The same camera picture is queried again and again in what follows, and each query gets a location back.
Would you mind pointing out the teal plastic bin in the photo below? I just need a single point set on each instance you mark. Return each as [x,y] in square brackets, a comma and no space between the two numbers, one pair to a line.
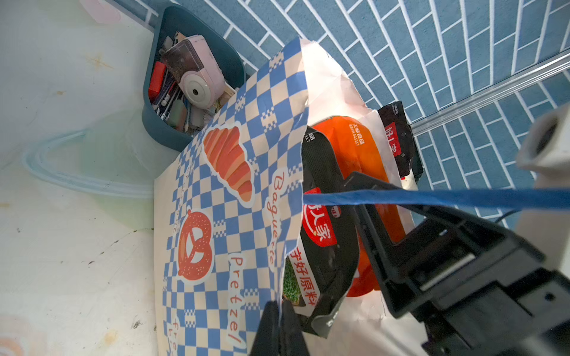
[161,90]

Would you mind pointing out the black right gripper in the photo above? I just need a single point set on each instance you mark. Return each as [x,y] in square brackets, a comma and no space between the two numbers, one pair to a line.
[478,288]

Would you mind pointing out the blue checkered paper bag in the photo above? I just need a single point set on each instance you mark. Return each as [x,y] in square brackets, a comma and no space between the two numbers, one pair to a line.
[229,209]

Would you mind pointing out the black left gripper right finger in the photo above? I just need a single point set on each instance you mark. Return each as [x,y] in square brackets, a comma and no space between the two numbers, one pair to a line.
[291,338]

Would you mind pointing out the black red condiment packet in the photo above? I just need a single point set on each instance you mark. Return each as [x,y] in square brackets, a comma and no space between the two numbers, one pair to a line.
[320,270]

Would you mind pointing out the orange condiment packet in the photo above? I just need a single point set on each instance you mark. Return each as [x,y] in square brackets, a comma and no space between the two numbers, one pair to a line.
[362,167]

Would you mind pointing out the pink instant camera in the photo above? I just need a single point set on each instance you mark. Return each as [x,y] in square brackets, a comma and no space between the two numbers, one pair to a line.
[196,71]

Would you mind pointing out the aluminium right corner post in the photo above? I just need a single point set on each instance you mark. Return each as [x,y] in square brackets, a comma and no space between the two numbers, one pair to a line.
[511,85]

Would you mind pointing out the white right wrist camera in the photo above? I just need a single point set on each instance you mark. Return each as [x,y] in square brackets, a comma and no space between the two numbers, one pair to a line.
[545,151]

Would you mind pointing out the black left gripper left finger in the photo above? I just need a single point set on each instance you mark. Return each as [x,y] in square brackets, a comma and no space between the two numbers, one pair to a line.
[266,342]

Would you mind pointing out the dark maroon condiment packet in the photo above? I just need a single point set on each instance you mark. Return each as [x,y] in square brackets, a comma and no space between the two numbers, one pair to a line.
[401,140]

